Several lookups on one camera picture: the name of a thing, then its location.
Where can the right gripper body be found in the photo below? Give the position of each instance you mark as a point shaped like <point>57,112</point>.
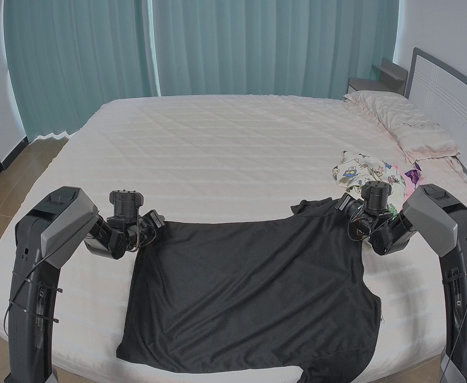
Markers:
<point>351,206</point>

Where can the pink garment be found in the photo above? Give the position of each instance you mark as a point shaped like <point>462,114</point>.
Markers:
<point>408,188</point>

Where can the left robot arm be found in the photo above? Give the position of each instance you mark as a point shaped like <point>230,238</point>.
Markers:
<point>62,218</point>

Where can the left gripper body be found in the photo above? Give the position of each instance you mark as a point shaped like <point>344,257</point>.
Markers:
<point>153,224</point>

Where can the white printed pyjama top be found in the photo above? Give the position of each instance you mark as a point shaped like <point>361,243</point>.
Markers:
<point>357,172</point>

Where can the blue-green curtain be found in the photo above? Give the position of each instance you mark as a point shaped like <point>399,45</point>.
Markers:
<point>78,54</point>
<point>277,34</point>

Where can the black T-shirt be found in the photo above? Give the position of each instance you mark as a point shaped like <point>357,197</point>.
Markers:
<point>249,293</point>

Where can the bed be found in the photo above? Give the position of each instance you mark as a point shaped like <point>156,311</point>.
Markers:
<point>217,154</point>

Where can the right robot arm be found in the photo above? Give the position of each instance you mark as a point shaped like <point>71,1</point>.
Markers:
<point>432,222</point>

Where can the purple garment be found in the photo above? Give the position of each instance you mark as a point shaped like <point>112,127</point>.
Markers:
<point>413,174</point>

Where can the grey bedside table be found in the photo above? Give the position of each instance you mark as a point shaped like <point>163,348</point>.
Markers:
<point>377,80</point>

